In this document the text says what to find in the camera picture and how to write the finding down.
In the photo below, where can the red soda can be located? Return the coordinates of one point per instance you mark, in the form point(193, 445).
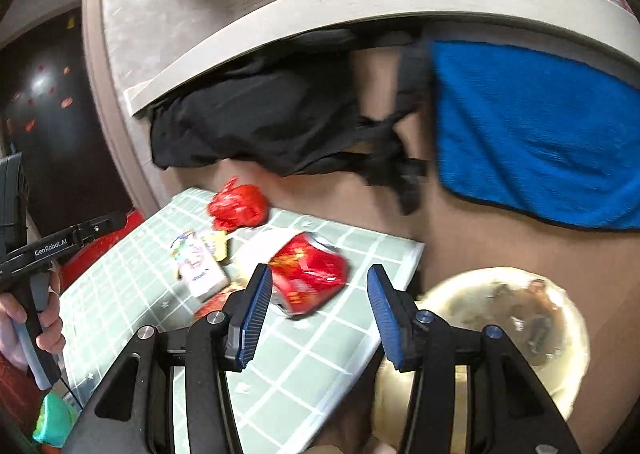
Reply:
point(310, 274)

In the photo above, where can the black door with stickers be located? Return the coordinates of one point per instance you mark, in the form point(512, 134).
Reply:
point(50, 109)

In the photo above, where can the white plastic bag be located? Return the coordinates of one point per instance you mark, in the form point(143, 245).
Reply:
point(255, 249)

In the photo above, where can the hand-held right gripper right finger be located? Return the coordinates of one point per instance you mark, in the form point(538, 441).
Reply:
point(387, 319)

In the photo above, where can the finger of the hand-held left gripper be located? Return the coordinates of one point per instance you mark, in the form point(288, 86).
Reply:
point(102, 229)

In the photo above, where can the black hanging cloth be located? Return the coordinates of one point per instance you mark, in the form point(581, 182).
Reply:
point(260, 114)

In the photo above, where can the green checked tablecloth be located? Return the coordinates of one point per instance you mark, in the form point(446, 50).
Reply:
point(300, 369)

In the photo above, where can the yellow snack wrapper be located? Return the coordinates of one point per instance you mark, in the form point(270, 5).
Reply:
point(220, 241)

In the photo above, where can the white bin with yellow liner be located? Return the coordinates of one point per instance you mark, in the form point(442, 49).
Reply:
point(565, 334)

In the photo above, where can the blue towel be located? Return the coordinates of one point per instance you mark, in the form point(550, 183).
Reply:
point(530, 134)

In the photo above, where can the white tissue packet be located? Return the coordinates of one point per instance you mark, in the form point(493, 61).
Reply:
point(200, 269)

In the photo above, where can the teal plastic object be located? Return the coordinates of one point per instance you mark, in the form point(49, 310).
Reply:
point(55, 419)

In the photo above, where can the red doormat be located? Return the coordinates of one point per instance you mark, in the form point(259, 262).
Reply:
point(100, 256)

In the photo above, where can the person's left hand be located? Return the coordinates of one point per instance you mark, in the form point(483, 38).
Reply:
point(50, 314)

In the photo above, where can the red wrapper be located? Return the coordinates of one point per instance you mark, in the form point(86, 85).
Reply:
point(240, 204)

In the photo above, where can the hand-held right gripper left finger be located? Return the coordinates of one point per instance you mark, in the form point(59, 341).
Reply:
point(255, 314)

